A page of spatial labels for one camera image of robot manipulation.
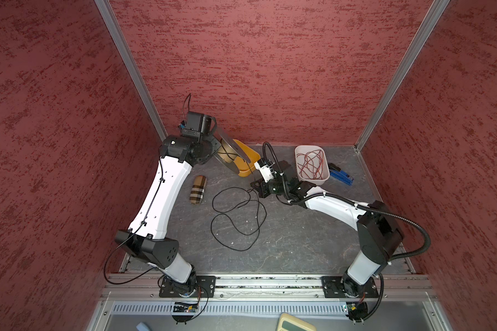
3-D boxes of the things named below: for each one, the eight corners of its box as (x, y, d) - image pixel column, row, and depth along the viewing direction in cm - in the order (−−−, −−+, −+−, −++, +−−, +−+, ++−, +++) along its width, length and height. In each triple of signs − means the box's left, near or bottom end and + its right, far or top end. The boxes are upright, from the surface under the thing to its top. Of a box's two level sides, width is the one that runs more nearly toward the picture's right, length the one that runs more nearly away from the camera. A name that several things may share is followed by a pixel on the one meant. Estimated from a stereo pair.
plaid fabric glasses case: (190, 205, 98) (188, 201, 95) (196, 179, 108) (194, 175, 105) (202, 205, 98) (201, 201, 95) (207, 179, 108) (206, 175, 105)
